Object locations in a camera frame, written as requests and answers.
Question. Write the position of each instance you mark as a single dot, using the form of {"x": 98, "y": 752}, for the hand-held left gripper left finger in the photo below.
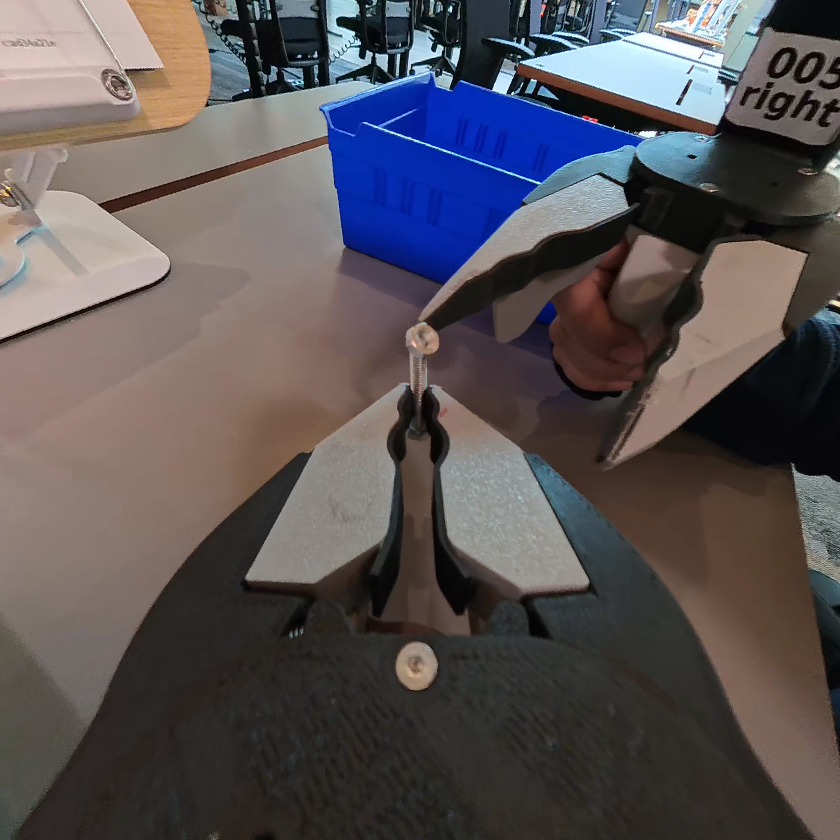
{"x": 328, "y": 512}

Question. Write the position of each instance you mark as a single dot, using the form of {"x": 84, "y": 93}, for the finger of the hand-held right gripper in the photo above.
{"x": 558, "y": 223}
{"x": 741, "y": 308}

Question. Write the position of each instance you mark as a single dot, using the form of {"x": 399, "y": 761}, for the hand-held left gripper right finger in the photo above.
{"x": 512, "y": 518}

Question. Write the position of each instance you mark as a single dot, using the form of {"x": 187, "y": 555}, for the silver threaded bolt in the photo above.
{"x": 418, "y": 377}

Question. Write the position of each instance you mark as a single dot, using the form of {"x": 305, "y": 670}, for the silver hex nut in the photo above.
{"x": 422, "y": 339}

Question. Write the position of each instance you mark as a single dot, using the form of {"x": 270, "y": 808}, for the person's right forearm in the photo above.
{"x": 787, "y": 394}

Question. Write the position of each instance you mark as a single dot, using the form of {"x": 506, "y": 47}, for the person's right hand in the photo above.
{"x": 597, "y": 334}

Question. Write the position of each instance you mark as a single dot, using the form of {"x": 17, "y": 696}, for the white topped desk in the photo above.
{"x": 610, "y": 79}

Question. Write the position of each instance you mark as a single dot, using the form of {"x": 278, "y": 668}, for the blue plastic bin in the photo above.
{"x": 394, "y": 177}

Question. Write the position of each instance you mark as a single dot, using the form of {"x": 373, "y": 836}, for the black office chair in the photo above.
{"x": 479, "y": 39}
{"x": 377, "y": 33}
{"x": 289, "y": 39}

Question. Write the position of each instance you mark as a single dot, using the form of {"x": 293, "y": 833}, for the white board stand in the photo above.
{"x": 85, "y": 262}

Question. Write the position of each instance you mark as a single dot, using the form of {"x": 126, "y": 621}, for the printed instruction sheet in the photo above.
{"x": 59, "y": 59}

